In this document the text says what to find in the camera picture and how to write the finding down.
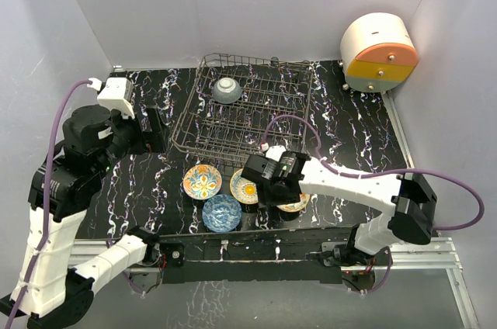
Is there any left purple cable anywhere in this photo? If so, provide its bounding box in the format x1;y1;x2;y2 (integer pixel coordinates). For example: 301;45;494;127
3;78;103;329

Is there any yellow sun pattern bowl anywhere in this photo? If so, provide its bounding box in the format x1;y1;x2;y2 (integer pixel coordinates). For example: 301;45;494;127
230;168;259;205

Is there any orange blue floral bowl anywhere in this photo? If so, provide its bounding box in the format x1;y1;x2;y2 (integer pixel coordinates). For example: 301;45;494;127
182;164;222;200

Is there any orange flower green leaf bowl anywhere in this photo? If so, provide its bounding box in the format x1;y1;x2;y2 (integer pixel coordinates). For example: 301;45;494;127
277;194;311;213

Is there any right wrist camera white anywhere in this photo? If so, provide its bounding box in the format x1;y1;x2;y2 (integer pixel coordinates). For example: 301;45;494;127
261;143;287;161

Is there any grey wire dish rack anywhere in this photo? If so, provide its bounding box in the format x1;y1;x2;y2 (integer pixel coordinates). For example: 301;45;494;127
172;54;314;168

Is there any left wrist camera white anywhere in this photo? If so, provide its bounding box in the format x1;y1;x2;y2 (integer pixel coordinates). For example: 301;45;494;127
96;77;135;119

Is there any blue white pattern bowl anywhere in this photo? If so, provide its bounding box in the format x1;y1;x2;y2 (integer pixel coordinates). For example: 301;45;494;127
202;194;242;233

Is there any round three-colour drawer unit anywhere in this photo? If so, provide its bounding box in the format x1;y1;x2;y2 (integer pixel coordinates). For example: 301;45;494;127
340;12;419;93

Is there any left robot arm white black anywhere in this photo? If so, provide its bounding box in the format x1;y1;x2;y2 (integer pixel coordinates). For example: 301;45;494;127
1;105;169;328

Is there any aluminium frame rail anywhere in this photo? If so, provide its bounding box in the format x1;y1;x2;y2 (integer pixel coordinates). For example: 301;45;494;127
61;92;482;329

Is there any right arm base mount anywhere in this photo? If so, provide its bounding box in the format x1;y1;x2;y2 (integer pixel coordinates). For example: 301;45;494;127
306;241;391;267

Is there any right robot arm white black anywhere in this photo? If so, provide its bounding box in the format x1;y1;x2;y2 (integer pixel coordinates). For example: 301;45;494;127
242;147;437;265

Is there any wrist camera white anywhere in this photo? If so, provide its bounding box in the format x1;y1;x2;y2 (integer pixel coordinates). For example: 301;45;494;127
96;77;135;119
261;143;287;161

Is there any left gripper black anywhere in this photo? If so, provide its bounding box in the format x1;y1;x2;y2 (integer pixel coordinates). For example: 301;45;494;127
92;105;170;177

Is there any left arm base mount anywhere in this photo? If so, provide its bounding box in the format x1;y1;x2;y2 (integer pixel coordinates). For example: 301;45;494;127
158;243;185;270

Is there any grey speckled bowl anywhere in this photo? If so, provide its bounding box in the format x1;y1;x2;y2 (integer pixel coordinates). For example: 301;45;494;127
212;77;242;105

